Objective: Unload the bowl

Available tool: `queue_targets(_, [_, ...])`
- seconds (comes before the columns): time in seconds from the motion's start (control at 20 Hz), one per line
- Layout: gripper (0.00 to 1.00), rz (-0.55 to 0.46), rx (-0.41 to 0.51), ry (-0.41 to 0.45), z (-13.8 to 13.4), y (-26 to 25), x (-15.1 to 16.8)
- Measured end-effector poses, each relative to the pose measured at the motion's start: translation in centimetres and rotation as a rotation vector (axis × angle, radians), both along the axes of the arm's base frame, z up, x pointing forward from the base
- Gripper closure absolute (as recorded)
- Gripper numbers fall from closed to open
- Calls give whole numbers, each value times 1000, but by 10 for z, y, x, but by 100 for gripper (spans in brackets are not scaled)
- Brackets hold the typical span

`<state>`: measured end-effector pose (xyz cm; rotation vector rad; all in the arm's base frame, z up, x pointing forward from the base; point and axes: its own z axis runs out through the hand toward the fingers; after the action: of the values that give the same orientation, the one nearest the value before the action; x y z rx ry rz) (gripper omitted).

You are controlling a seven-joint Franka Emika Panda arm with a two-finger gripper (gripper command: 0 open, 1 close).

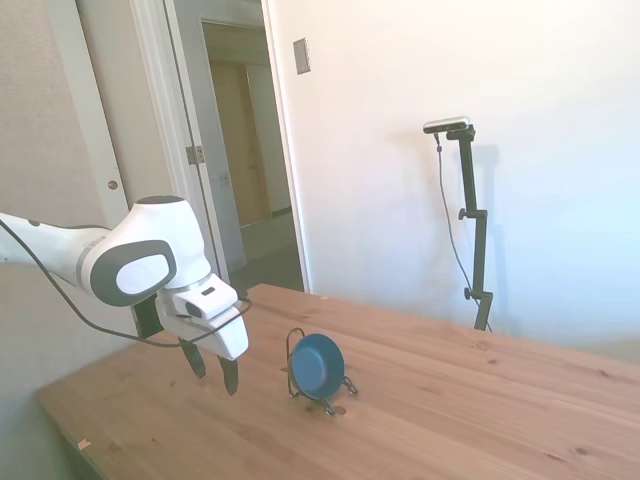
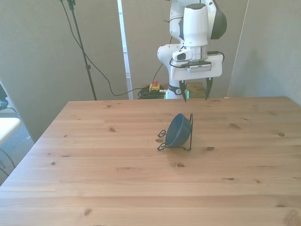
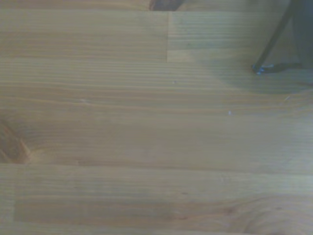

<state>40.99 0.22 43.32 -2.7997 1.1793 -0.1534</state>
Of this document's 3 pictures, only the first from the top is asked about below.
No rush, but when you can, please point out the black upright box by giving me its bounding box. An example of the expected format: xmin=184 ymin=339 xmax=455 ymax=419
xmin=130 ymin=298 xmax=164 ymax=341

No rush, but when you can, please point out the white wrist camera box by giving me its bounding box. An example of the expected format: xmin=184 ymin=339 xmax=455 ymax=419
xmin=172 ymin=275 xmax=239 ymax=322

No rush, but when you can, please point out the white door with knob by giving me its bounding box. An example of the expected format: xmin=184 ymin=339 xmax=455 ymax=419
xmin=74 ymin=0 xmax=176 ymax=236

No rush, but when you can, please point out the grey wall switch plate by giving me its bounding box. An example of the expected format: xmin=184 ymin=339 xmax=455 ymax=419
xmin=292 ymin=37 xmax=313 ymax=76

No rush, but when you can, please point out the blue bowl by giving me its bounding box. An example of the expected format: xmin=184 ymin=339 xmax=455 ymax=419
xmin=291 ymin=333 xmax=347 ymax=402

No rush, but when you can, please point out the silver black exterior camera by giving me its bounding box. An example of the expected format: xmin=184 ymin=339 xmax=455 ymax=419
xmin=422 ymin=114 xmax=473 ymax=136

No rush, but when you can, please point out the black wire dish rack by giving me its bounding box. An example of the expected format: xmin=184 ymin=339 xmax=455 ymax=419
xmin=284 ymin=327 xmax=360 ymax=417

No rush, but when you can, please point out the wooden hallway door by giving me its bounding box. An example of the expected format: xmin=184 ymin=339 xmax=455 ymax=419
xmin=209 ymin=59 xmax=274 ymax=229

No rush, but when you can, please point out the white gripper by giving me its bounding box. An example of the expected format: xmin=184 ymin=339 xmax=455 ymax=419
xmin=154 ymin=292 xmax=250 ymax=397

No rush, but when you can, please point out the black camera stand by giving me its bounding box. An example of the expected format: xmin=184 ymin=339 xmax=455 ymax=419
xmin=444 ymin=124 xmax=495 ymax=332

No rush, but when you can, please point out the white open door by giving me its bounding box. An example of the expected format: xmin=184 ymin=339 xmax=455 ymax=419
xmin=164 ymin=0 xmax=247 ymax=284

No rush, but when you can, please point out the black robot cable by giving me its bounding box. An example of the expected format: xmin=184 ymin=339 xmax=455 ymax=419
xmin=0 ymin=217 xmax=254 ymax=349

